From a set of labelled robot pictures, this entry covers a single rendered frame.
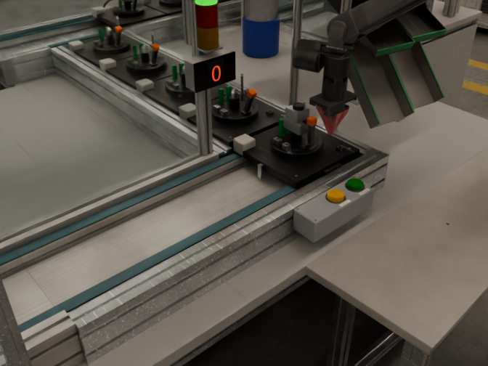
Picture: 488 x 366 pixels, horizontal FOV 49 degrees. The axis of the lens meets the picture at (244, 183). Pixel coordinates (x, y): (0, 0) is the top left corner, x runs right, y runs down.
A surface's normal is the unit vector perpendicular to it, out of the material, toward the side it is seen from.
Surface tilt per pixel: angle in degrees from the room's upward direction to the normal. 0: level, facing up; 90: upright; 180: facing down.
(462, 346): 0
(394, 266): 0
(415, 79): 45
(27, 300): 0
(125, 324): 90
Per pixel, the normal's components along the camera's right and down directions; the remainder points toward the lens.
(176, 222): 0.00, -0.83
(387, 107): 0.36, -0.24
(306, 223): -0.76, 0.37
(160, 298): 0.65, 0.43
